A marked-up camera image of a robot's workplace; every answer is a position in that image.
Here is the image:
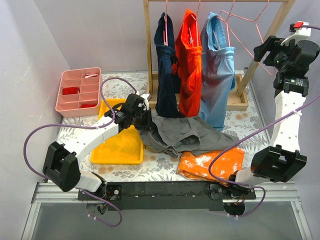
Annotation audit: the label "pink wire hanger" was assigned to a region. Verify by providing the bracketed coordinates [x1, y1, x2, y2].
[219, 0, 278, 76]

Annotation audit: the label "grey shorts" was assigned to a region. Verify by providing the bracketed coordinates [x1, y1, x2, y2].
[139, 114, 239, 158]

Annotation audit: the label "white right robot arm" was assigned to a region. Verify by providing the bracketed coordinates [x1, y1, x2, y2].
[226, 35, 320, 199]

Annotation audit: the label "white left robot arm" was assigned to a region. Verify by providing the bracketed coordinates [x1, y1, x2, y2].
[42, 93, 153, 200]

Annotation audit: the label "navy blue shorts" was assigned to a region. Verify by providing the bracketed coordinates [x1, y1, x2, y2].
[154, 13, 184, 118]

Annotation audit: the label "pink hanger with blue shorts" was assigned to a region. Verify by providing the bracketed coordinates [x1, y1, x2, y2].
[211, 0, 236, 50]

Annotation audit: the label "light blue shorts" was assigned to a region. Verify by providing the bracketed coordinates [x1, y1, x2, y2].
[198, 12, 236, 131]

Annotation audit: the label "pink hanger with red shorts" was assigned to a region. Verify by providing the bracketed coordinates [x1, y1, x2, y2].
[188, 0, 202, 58]

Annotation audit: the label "red orange shorts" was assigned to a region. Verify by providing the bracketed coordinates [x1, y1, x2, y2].
[175, 9, 203, 117]

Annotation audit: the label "pink hanger with navy shorts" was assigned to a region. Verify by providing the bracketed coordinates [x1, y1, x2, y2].
[163, 0, 168, 46]

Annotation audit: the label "orange white folded shorts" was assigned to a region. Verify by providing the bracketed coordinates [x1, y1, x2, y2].
[176, 146, 246, 186]

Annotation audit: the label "yellow plastic tray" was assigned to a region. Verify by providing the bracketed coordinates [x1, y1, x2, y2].
[90, 98, 145, 165]

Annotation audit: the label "red cloth front compartment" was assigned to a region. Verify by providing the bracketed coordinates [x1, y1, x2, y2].
[80, 104, 97, 109]

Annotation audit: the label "wooden clothes rack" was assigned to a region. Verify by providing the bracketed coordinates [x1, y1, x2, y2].
[143, 0, 295, 111]

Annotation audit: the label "pink divided organizer box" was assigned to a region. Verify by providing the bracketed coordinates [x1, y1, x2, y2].
[55, 67, 102, 118]

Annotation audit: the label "white red cloth back compartment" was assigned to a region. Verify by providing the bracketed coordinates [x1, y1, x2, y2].
[84, 73, 99, 79]

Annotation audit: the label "red folded cloth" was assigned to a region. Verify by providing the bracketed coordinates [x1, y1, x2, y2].
[62, 86, 80, 96]

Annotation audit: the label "floral table mat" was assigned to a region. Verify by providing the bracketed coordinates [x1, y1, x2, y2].
[57, 71, 270, 182]

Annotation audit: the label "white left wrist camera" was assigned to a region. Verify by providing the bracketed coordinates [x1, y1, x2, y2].
[138, 93, 152, 111]

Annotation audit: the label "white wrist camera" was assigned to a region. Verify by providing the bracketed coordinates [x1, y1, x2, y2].
[280, 21, 311, 46]
[138, 93, 152, 111]

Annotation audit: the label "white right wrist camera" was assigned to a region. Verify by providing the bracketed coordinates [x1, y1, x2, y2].
[280, 21, 311, 46]

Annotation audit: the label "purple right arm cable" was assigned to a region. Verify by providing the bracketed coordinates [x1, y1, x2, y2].
[208, 23, 320, 218]

